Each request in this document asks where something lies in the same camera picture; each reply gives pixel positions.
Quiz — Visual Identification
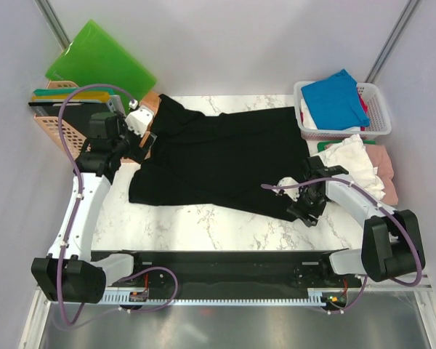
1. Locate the black t shirt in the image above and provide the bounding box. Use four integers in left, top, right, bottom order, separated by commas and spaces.
128, 95, 309, 222

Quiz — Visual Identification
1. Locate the green t shirt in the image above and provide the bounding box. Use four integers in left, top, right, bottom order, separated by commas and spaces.
317, 141, 346, 153

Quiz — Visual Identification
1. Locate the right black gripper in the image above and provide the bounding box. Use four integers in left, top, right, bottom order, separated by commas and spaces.
286, 183, 328, 228

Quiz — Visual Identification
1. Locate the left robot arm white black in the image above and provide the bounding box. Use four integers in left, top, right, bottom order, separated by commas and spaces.
31, 107, 156, 304

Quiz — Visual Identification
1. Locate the teal folder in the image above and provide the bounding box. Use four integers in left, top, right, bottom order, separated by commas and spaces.
33, 87, 115, 97

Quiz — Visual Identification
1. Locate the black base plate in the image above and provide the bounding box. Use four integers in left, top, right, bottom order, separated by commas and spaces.
116, 251, 361, 298

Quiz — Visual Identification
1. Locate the orange compartment organizer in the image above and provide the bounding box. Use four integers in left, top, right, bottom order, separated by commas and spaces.
140, 91, 161, 116

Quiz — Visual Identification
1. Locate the orange file basket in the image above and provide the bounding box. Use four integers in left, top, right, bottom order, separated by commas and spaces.
33, 81, 86, 159

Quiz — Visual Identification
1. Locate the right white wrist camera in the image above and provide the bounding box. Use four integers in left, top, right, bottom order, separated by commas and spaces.
275, 177, 300, 202

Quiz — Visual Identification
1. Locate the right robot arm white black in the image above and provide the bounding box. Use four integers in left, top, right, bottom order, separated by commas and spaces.
276, 156, 426, 286

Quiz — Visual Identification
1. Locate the pink t shirt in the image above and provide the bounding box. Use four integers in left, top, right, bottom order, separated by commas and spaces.
366, 144, 398, 206

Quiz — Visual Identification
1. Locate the white slotted cable duct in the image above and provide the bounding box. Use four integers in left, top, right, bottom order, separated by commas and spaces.
98, 287, 326, 307

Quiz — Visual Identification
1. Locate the white laundry basket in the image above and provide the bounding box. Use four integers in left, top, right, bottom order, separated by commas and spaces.
293, 81, 392, 140

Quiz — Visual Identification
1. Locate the white crumpled t shirt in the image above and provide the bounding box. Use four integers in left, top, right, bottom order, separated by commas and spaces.
315, 135, 385, 201

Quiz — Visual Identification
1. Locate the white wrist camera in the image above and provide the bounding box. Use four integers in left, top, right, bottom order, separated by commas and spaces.
275, 177, 300, 202
125, 100, 154, 137

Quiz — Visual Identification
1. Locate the black folder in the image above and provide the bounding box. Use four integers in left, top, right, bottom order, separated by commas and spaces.
28, 102, 111, 136

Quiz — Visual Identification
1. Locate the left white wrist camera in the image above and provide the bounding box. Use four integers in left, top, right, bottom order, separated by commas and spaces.
125, 100, 154, 137

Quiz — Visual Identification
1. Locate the red garment in basket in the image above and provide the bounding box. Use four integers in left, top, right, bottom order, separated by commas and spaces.
358, 92, 370, 132

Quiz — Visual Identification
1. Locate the blue folded t shirt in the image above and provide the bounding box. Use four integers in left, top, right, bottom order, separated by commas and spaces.
301, 69, 370, 131

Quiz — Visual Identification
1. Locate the green plastic board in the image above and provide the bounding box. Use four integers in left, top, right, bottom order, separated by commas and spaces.
46, 20, 157, 100

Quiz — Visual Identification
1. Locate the yellow folder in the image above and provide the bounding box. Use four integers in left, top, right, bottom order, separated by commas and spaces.
31, 91, 110, 103

